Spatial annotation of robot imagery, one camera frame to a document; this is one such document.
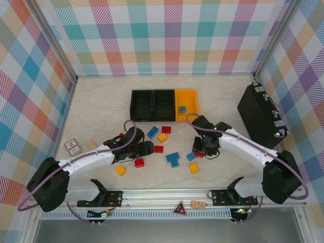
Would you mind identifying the black hard case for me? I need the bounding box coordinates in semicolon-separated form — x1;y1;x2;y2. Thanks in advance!
237;82;290;150

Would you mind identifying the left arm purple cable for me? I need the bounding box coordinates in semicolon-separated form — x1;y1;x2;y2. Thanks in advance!
17;119;139;224

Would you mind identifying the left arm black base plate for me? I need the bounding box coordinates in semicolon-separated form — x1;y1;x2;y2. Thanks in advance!
76;190;124;209

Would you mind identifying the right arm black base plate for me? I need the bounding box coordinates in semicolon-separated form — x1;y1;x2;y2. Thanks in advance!
211;189;259;206

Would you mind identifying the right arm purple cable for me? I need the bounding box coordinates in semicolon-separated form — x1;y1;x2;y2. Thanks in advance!
186;113;309;224

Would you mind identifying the blue two-by-four lego brick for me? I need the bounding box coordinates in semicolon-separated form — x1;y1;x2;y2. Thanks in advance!
147;126;160;139

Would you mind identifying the aluminium mounting rail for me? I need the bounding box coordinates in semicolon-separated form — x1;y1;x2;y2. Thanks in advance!
106;189;307;207

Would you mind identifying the aluminium frame post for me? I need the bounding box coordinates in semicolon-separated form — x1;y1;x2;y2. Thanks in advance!
252;0;306;82
31;0;78;83

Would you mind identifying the red white card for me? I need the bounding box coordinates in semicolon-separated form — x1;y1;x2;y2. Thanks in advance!
64;138;83;155

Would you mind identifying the yellow plastic bin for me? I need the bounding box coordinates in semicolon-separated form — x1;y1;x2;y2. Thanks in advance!
175;88;200;123

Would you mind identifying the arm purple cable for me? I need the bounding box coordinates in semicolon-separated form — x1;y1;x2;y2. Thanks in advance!
17;119;139;224
186;113;309;224

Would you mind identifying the black plastic bin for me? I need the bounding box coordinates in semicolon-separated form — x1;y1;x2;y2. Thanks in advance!
152;89;177;122
130;89;155;122

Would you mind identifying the red triangle sticker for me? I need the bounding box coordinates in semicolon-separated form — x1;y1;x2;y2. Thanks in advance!
173;201;187;216

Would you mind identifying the small wooden tag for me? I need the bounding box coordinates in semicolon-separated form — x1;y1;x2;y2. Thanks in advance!
190;200;206;210

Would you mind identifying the blue T-shaped lego piece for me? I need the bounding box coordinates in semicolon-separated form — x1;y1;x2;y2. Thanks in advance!
165;152;181;168

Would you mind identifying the slotted grey cable duct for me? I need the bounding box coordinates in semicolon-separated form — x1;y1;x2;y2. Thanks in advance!
40;211;250;220

